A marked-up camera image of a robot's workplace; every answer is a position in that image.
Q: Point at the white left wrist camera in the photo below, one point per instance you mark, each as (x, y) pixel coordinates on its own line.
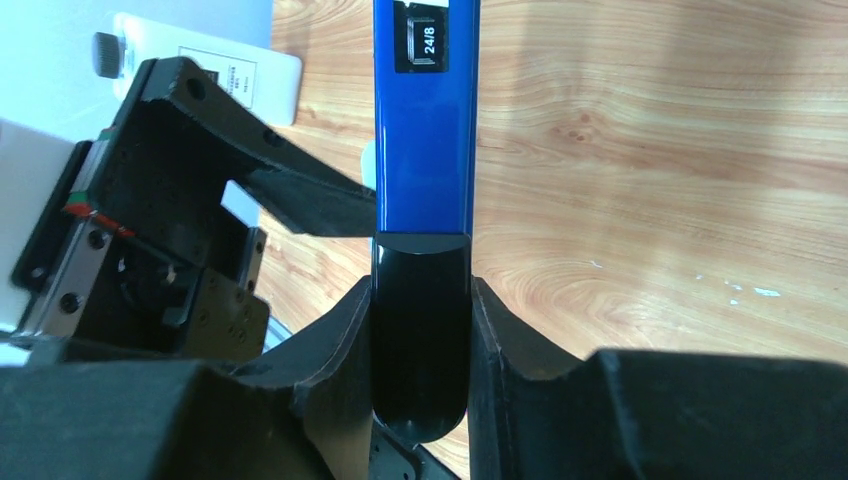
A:
(47, 272)

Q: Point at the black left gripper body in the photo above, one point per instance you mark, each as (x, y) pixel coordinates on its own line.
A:
(178, 270)

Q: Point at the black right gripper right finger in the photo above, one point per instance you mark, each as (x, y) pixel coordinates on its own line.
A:
(537, 412)

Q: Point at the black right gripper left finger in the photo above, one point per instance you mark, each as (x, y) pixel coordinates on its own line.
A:
(303, 410)

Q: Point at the white plastic bottle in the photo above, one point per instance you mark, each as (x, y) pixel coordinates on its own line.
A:
(262, 80)

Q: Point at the blue black stapler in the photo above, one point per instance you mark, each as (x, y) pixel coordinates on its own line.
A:
(426, 59)

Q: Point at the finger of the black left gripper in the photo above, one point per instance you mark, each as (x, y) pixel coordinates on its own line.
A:
(208, 137)

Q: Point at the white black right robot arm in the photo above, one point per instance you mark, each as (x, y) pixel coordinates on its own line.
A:
(404, 457)

